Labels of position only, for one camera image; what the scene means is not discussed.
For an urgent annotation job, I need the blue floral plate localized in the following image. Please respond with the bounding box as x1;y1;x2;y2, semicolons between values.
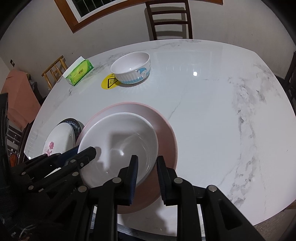
58;118;85;149

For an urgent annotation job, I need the pink cloth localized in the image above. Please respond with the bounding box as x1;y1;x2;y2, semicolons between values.
1;70;41;124

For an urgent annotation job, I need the green tissue pack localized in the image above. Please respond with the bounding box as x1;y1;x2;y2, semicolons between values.
63;56;94;87

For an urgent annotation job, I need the pink bowl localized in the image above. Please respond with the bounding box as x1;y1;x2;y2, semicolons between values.
75;102;178;214

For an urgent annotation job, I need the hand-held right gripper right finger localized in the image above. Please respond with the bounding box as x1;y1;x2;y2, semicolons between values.
157;156;266;241

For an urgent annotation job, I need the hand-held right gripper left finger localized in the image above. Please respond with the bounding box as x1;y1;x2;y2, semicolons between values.
42;155;139;241

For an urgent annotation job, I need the bamboo chair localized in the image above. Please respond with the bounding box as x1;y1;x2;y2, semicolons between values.
42;55;68;90

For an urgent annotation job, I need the white plate pink flower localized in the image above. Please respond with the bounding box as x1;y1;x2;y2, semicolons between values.
42;118;77;160

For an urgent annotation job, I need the white rabbit print bowl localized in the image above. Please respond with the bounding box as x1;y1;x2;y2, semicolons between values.
77;112;159;189

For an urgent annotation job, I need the white ribbed bowl blue print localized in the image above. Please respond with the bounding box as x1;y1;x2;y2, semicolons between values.
110;51;151;85

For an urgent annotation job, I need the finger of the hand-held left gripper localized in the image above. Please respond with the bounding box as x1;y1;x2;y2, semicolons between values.
29;146;97;194
11;153;63;178

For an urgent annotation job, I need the dark wooden chair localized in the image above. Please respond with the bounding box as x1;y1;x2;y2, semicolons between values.
145;0;193;40
276;51;296;112

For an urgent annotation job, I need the yellow round sticker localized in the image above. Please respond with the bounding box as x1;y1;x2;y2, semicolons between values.
102;73;121;89

